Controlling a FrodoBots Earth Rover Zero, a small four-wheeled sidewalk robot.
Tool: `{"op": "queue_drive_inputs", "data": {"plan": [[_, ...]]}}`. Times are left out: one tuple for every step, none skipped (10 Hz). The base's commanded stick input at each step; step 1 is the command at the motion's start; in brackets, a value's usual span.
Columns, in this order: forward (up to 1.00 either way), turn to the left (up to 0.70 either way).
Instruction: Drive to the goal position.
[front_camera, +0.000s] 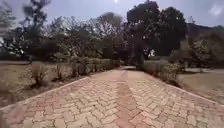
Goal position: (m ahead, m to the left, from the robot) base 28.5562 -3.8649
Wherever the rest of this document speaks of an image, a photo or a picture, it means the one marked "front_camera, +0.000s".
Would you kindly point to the row of trees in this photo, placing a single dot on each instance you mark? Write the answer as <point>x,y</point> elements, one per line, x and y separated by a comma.
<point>66,40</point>

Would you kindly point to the low hedge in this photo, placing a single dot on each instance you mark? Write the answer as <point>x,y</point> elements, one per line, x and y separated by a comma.
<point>160,69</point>

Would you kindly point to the dry leaf-strewn ground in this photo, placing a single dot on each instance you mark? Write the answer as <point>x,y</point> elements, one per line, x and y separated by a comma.
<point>13,83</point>

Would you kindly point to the row of low bushes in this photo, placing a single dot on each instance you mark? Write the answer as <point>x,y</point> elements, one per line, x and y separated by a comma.
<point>83,65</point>

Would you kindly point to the brick paved path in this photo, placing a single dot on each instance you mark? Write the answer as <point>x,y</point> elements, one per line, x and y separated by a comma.
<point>100,106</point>

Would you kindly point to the pale kerb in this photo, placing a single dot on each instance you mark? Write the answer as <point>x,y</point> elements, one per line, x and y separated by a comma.
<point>193,95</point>
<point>50,90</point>

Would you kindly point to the dry bare ground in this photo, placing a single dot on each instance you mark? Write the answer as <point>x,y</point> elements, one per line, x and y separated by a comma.
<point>204,83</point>

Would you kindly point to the large dark tree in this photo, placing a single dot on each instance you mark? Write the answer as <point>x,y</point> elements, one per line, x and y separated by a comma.
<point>156,30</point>

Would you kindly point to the group of trees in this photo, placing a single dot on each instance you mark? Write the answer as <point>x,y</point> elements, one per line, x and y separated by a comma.
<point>203,50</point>

